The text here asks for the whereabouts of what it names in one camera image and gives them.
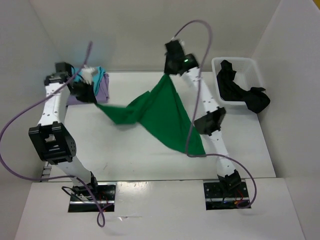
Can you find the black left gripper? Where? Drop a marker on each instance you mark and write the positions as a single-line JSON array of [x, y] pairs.
[[89, 96]]

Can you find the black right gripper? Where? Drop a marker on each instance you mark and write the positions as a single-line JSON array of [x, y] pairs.
[[167, 69]]

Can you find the purple t shirt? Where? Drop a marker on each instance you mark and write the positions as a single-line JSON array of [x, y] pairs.
[[102, 95]]

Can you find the cyan t shirt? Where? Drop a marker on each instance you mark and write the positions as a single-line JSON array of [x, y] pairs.
[[97, 78]]

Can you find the green t shirt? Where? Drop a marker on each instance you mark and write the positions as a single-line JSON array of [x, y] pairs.
[[160, 111]]

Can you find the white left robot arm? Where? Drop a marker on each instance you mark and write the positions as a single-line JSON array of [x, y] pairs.
[[51, 139]]

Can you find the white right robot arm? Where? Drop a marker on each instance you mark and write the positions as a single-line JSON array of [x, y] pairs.
[[210, 123]]

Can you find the white plastic laundry basket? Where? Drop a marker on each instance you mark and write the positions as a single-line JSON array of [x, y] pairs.
[[247, 76]]

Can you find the black t shirt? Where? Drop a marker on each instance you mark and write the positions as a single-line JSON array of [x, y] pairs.
[[255, 100]]

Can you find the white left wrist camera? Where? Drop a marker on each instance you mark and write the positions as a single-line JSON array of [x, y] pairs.
[[88, 73]]

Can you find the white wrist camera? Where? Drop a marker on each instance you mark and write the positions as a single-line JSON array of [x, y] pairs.
[[181, 42], [88, 73]]

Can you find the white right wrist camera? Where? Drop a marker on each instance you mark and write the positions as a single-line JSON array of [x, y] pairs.
[[181, 42]]

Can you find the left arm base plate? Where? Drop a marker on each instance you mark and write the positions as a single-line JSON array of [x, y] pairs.
[[82, 202]]

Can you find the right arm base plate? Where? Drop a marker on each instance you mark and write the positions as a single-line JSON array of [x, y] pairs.
[[218, 199]]

